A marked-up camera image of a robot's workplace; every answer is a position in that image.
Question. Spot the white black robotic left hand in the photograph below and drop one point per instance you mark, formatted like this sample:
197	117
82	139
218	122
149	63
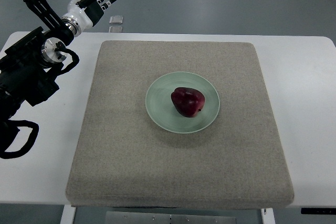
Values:
85	14

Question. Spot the red apple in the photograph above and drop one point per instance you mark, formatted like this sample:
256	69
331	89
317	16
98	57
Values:
187	101

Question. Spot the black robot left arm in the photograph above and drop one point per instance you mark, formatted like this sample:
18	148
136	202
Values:
28	73

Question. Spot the light green plate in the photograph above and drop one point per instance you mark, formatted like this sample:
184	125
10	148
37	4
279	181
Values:
161	110

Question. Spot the metal plate under table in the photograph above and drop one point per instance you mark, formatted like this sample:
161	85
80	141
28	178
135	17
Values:
138	218

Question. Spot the clear plastic floor piece far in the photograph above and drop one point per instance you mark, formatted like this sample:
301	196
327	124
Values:
116	20

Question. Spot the clear plastic floor piece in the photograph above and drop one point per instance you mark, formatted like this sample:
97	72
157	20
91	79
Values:
116	20
115	29

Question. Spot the clear plastic floor piece near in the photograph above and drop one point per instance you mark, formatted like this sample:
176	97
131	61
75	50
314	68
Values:
115	29

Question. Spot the beige fabric mat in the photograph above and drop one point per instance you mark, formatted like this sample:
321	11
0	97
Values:
123	159

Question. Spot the white table leg left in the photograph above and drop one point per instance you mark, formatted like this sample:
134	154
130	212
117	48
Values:
68	214

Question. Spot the white table leg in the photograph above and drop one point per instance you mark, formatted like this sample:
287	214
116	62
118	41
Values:
267	215
68	214

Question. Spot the white table leg right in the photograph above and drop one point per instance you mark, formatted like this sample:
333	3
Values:
267	215

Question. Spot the black table control panel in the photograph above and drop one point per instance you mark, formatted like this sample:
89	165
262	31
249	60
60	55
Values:
318	211

